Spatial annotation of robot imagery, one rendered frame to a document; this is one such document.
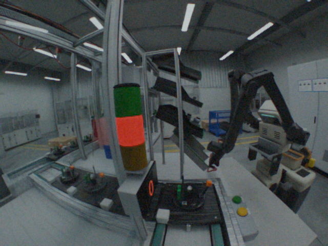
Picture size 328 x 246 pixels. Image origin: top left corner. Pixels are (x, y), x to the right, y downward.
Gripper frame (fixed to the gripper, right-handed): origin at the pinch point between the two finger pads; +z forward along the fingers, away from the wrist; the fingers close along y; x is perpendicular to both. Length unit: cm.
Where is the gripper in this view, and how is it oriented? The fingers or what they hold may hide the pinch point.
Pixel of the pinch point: (209, 166)
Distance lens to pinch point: 90.0
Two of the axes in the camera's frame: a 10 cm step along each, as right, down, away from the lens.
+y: -4.1, 4.3, -8.1
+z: -2.5, 8.0, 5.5
